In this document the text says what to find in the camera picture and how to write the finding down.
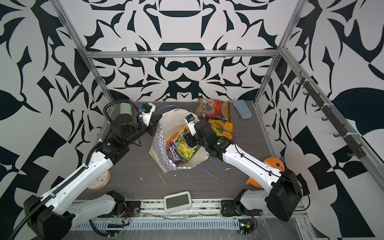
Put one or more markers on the light blue case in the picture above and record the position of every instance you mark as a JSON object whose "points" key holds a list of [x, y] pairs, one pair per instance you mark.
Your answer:
{"points": [[243, 109]]}

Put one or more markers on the white digital timer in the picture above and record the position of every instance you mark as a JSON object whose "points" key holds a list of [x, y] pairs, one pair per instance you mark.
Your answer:
{"points": [[177, 202]]}

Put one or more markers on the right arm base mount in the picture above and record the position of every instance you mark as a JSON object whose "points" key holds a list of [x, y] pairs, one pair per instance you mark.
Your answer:
{"points": [[234, 208]]}

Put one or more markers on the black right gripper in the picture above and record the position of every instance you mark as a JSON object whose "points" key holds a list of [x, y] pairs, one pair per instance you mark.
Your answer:
{"points": [[190, 139]]}

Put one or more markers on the yellow snack bag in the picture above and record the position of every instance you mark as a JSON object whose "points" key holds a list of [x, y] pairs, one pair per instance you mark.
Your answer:
{"points": [[222, 128]]}

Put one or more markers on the black wall hook rail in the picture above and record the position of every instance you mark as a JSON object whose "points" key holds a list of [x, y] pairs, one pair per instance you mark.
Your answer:
{"points": [[333, 116]]}

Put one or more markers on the aluminium cage frame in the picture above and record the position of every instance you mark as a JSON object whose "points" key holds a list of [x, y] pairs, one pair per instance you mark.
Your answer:
{"points": [[255, 50]]}

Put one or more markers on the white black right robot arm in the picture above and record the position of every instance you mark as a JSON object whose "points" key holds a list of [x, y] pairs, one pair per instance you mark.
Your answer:
{"points": [[284, 192]]}

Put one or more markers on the orange Fox's fruits candy bag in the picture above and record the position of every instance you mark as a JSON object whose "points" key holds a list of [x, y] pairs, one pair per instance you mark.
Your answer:
{"points": [[175, 135]]}

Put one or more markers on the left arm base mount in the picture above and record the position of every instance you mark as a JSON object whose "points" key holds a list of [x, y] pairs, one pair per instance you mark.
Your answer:
{"points": [[124, 209]]}

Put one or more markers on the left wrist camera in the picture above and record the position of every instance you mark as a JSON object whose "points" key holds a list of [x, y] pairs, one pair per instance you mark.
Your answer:
{"points": [[146, 112]]}

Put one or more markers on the white slotted cable duct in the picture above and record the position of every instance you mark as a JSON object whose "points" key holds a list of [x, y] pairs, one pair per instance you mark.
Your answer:
{"points": [[169, 224]]}

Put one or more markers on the gold fruit gummy bag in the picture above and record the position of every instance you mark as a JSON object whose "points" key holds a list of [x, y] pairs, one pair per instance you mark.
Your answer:
{"points": [[213, 109]]}

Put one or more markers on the purple candy bag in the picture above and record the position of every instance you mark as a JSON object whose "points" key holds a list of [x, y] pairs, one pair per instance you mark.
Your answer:
{"points": [[173, 153]]}

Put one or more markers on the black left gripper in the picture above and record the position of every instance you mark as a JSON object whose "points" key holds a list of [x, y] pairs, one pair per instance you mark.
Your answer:
{"points": [[151, 124]]}

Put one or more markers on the green Fox's candy bag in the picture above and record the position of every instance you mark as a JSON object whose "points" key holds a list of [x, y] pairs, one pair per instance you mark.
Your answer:
{"points": [[185, 151]]}

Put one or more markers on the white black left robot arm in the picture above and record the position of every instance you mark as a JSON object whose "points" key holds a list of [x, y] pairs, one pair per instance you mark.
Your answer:
{"points": [[54, 214]]}

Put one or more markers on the checkered paper bag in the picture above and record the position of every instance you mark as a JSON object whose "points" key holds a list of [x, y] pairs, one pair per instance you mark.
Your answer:
{"points": [[173, 119]]}

